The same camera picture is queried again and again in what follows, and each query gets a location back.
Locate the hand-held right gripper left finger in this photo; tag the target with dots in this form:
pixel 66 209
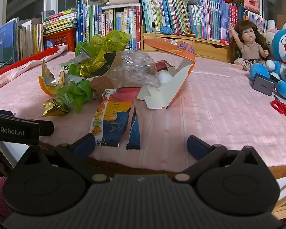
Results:
pixel 84 145

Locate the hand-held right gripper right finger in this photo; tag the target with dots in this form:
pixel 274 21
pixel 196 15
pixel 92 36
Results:
pixel 197 148

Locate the macaron print cookie wrapper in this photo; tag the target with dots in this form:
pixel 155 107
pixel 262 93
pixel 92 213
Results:
pixel 112 124

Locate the small green foil wrapper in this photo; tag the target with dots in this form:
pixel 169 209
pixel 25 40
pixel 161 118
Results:
pixel 73 95

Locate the dark blue wrapper strip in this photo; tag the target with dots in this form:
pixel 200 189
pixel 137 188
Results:
pixel 134 133

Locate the brown paper wrapper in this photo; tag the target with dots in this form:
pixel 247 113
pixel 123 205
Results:
pixel 101 84

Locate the silver gold torn wrapper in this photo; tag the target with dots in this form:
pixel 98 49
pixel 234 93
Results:
pixel 47 76

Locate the orange white cardboard box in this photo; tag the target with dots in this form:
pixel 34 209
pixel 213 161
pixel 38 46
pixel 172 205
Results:
pixel 176 85

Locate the white tissue ball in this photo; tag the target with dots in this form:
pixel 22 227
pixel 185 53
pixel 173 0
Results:
pixel 165 77

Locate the dark red wrapper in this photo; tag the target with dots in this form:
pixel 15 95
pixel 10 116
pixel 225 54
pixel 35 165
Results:
pixel 163 66

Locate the clear plastic bag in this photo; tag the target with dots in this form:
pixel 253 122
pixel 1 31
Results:
pixel 133 69

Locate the large green gold foil wrapper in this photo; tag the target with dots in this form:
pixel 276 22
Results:
pixel 102 45

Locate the row of worn pale books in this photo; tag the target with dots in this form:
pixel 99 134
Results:
pixel 4 40

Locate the stack of green yellow books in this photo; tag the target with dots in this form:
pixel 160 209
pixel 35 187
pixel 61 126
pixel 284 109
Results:
pixel 59 21

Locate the row of blue white books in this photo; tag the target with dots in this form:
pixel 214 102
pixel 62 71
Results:
pixel 95 21

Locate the row of colourful slim books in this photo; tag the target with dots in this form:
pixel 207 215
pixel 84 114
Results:
pixel 205 19

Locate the row of thin pastel books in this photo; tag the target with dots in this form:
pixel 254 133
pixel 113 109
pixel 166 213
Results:
pixel 255 20

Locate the pink tablecloth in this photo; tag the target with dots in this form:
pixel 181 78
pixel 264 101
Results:
pixel 216 124

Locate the orange peel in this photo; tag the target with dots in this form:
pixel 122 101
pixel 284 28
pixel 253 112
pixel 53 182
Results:
pixel 46 89

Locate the pink rolled cloth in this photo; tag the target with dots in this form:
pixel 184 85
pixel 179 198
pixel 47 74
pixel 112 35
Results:
pixel 19 69

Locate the wooden table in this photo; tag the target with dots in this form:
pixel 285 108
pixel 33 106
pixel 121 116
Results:
pixel 283 171

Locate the grey box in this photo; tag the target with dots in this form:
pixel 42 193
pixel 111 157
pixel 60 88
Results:
pixel 263 85

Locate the red scissors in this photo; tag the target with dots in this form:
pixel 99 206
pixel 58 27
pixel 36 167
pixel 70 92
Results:
pixel 276 99

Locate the wooden drawer organizer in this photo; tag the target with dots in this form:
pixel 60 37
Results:
pixel 205 47

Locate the red plastic crate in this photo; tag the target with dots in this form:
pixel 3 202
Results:
pixel 62 38

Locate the pink flower hair clip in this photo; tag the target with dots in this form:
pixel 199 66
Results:
pixel 224 42

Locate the brown haired doll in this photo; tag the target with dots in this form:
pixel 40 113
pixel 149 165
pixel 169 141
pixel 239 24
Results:
pixel 249 45

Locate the blue yarn ball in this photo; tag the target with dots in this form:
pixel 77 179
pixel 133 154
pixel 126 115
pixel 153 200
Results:
pixel 166 30

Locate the nail polish bottle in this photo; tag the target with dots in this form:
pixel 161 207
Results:
pixel 153 29

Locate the pink white rabbit plush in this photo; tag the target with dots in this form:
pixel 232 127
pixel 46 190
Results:
pixel 269 37

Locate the grey fuzzy ball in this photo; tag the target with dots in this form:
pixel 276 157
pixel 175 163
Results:
pixel 192 2

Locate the brown paper roll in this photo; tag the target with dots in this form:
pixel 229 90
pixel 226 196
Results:
pixel 124 2

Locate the brown cardboard box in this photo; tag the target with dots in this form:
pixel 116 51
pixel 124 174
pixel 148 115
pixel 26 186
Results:
pixel 284 22

